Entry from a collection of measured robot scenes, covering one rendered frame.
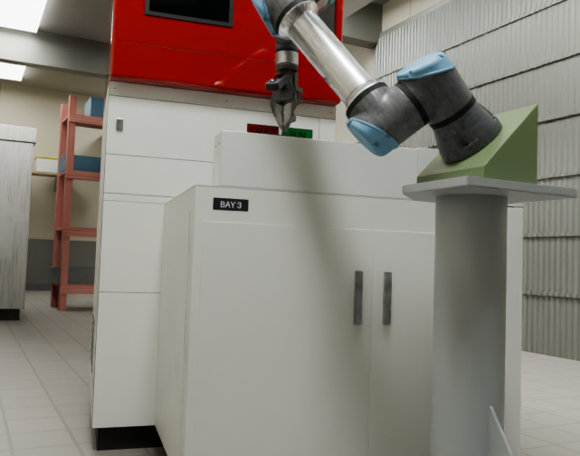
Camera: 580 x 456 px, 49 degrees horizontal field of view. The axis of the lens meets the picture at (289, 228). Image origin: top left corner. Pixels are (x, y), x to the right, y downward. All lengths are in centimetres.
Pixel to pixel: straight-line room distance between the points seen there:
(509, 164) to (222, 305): 74
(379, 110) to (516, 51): 436
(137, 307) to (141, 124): 61
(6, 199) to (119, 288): 445
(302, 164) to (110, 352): 95
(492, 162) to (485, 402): 51
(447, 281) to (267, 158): 54
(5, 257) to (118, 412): 443
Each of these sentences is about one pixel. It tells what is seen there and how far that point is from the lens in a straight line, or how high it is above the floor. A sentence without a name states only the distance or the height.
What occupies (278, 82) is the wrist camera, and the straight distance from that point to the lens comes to 199.
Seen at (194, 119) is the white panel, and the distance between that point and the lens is 224.
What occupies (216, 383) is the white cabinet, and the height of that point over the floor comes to 34.
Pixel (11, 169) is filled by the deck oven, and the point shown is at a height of 143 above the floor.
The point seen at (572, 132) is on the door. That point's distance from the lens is 519.
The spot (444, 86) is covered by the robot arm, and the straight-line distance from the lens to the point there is 145.
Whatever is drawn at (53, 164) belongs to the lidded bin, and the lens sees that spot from 1140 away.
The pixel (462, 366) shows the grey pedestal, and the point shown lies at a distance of 145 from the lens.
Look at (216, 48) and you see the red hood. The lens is 227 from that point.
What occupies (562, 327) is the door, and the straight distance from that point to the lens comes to 515.
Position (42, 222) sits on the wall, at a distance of 1193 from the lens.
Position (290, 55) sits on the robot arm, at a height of 129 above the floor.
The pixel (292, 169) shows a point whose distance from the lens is 163.
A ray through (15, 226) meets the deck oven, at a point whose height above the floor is 89.
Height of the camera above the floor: 64
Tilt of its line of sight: 3 degrees up
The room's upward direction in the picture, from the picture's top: 2 degrees clockwise
